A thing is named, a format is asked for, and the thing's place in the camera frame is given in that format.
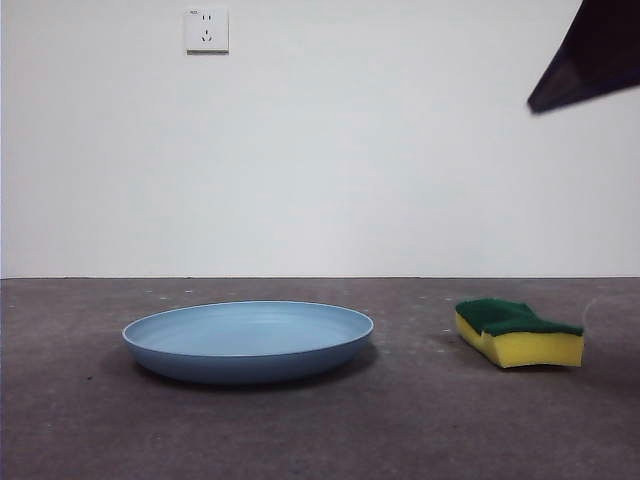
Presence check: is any blue round plate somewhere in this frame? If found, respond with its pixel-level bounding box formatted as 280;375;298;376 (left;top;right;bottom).
121;299;375;385

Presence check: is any white wall socket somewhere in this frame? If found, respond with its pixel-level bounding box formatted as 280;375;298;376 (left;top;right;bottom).
184;6;231;56

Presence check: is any yellow sponge with green pad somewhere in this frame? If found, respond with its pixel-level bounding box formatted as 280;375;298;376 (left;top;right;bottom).
454;298;585;370

